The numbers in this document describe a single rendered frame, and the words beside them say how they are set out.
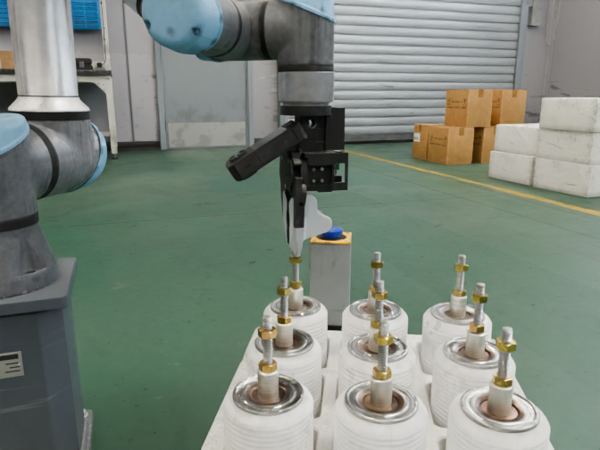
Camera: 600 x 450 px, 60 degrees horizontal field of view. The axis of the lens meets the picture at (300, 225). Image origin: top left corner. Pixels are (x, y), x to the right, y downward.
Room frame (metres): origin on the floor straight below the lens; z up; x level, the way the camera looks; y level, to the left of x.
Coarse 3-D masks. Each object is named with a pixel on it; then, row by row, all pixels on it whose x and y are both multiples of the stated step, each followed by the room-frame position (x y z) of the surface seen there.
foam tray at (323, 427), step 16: (256, 336) 0.77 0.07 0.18; (336, 336) 0.77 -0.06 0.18; (416, 336) 0.77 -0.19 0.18; (336, 352) 0.72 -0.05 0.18; (416, 352) 0.72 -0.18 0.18; (240, 368) 0.67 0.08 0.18; (336, 368) 0.67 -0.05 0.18; (416, 368) 0.67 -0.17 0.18; (336, 384) 0.63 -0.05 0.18; (416, 384) 0.63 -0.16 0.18; (320, 416) 0.55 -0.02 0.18; (320, 432) 0.52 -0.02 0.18; (432, 432) 0.52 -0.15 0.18; (208, 448) 0.50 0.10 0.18; (224, 448) 0.50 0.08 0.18; (320, 448) 0.50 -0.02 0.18; (432, 448) 0.50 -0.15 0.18
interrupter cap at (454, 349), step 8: (448, 344) 0.60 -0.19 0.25; (456, 344) 0.60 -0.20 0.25; (464, 344) 0.60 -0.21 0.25; (488, 344) 0.60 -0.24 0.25; (448, 352) 0.58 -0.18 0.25; (456, 352) 0.58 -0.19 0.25; (464, 352) 0.58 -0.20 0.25; (488, 352) 0.58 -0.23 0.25; (496, 352) 0.58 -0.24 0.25; (456, 360) 0.56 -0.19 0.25; (464, 360) 0.56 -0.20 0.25; (472, 360) 0.56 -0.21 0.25; (480, 360) 0.56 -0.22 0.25; (488, 360) 0.56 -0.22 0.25; (496, 360) 0.56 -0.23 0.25; (472, 368) 0.54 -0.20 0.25; (480, 368) 0.54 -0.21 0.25; (488, 368) 0.54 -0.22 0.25
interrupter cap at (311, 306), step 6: (276, 300) 0.74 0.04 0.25; (306, 300) 0.74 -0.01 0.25; (312, 300) 0.74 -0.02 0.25; (276, 306) 0.72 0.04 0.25; (306, 306) 0.73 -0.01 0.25; (312, 306) 0.72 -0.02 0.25; (318, 306) 0.72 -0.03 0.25; (276, 312) 0.70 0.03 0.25; (288, 312) 0.70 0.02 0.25; (294, 312) 0.70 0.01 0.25; (300, 312) 0.70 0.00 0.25; (306, 312) 0.69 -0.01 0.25; (312, 312) 0.70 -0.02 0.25
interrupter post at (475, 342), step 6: (468, 330) 0.58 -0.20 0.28; (468, 336) 0.58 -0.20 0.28; (474, 336) 0.57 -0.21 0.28; (480, 336) 0.57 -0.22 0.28; (468, 342) 0.58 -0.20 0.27; (474, 342) 0.57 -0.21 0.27; (480, 342) 0.57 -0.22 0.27; (468, 348) 0.57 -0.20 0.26; (474, 348) 0.57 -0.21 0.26; (480, 348) 0.57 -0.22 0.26; (468, 354) 0.57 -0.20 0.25; (474, 354) 0.57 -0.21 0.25; (480, 354) 0.57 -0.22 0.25
